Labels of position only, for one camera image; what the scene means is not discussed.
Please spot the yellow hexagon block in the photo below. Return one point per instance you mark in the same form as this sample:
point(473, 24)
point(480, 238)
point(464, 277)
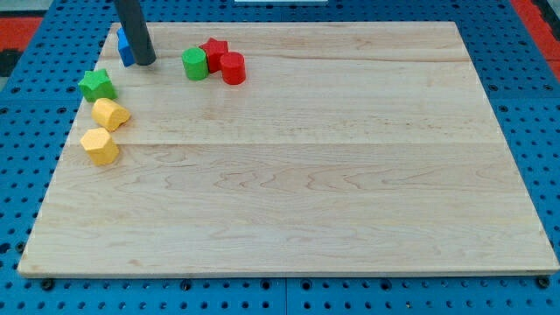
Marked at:
point(99, 146)

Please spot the yellow heart block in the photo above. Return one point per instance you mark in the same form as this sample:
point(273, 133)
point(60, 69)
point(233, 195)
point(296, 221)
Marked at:
point(109, 114)

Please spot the green star block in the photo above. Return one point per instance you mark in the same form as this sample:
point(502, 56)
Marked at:
point(97, 84)

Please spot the blue triangle block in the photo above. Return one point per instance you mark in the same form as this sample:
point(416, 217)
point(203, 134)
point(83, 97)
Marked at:
point(124, 48)

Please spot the light wooden board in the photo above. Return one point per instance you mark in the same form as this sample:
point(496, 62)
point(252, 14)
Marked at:
point(350, 150)

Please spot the green cylinder block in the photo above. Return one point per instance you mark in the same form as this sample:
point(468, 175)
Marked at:
point(194, 61)

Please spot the blue perforated base panel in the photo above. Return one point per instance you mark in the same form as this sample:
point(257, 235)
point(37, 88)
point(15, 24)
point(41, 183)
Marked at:
point(46, 46)

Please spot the red star block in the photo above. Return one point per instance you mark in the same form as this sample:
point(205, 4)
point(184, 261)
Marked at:
point(214, 49)

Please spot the red cylinder block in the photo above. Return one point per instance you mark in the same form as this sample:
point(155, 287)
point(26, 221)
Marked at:
point(232, 66)

